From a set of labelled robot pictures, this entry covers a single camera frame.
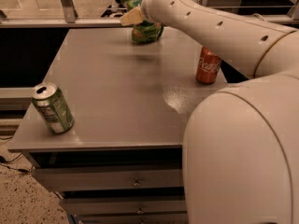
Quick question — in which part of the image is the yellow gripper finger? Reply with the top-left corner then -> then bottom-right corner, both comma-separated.
120,7 -> 144,26

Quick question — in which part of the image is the grey drawer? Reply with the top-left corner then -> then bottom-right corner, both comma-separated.
60,196 -> 186,215
33,164 -> 183,192
77,213 -> 188,224

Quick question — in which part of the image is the black chair base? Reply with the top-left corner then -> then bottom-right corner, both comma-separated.
101,0 -> 126,18

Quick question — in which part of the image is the top grey drawer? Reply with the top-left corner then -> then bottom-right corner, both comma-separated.
33,164 -> 183,192

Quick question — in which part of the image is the green rice chip bag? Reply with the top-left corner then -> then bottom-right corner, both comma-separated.
121,0 -> 164,44

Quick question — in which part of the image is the bottom grey drawer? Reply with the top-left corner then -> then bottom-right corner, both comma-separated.
77,213 -> 188,224

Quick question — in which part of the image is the red coke can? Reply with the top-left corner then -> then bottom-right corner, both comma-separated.
195,47 -> 221,85

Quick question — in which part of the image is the green soda can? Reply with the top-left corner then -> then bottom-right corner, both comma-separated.
31,82 -> 74,133

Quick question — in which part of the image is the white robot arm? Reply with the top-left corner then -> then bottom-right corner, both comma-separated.
121,0 -> 299,224

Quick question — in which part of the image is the middle grey drawer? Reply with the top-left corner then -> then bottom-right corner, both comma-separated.
60,196 -> 186,215

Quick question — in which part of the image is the black floor cable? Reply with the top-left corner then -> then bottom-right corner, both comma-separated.
0,135 -> 33,174

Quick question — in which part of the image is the grey metal railing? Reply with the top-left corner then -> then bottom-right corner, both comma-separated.
0,0 -> 298,28

